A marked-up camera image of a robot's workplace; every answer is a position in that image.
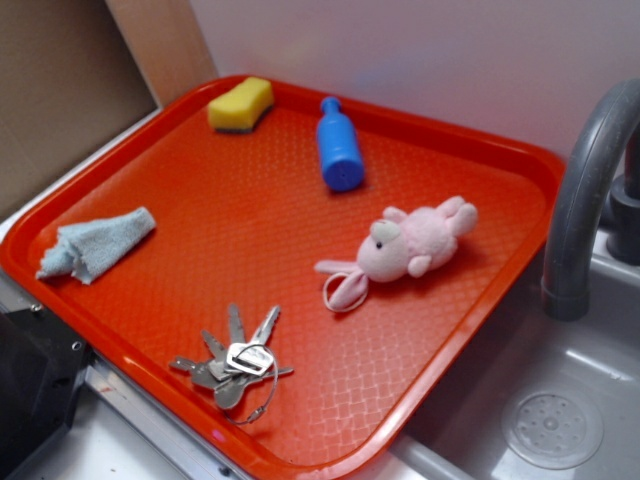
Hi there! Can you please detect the blue toy bottle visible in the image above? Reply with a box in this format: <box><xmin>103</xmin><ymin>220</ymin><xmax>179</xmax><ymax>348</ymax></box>
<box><xmin>316</xmin><ymin>97</ymin><xmax>365</xmax><ymax>192</ymax></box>

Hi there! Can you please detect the silver key bunch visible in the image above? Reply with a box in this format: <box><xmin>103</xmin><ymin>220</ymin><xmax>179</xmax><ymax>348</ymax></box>
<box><xmin>169</xmin><ymin>304</ymin><xmax>294</xmax><ymax>426</ymax></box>

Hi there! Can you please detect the brown cardboard panel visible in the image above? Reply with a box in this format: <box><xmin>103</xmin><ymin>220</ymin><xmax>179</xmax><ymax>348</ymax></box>
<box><xmin>1</xmin><ymin>1</ymin><xmax>217</xmax><ymax>219</ymax></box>

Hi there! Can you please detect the grey toy sink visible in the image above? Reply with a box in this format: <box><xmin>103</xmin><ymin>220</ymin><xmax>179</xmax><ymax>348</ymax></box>
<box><xmin>389</xmin><ymin>224</ymin><xmax>640</xmax><ymax>480</ymax></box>

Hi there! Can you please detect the yellow sponge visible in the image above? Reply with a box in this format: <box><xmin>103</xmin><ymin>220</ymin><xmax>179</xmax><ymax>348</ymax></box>
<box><xmin>207</xmin><ymin>77</ymin><xmax>275</xmax><ymax>133</ymax></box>

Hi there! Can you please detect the light blue cloth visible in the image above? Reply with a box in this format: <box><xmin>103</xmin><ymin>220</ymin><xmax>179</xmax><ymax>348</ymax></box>
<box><xmin>35</xmin><ymin>207</ymin><xmax>156</xmax><ymax>285</ymax></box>

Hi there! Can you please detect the pink plush bunny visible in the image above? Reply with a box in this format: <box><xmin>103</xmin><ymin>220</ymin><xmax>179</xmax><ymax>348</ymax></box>
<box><xmin>314</xmin><ymin>196</ymin><xmax>479</xmax><ymax>313</ymax></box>

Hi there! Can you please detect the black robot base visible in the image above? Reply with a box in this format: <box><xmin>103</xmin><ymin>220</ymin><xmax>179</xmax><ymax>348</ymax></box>
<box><xmin>1</xmin><ymin>304</ymin><xmax>91</xmax><ymax>479</ymax></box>

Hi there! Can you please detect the orange plastic tray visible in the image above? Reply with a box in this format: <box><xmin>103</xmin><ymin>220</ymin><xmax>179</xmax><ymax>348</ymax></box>
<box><xmin>1</xmin><ymin>77</ymin><xmax>564</xmax><ymax>479</ymax></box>

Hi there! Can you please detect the grey toy faucet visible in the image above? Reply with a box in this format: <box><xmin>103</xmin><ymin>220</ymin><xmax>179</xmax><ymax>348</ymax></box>
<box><xmin>541</xmin><ymin>79</ymin><xmax>639</xmax><ymax>321</ymax></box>

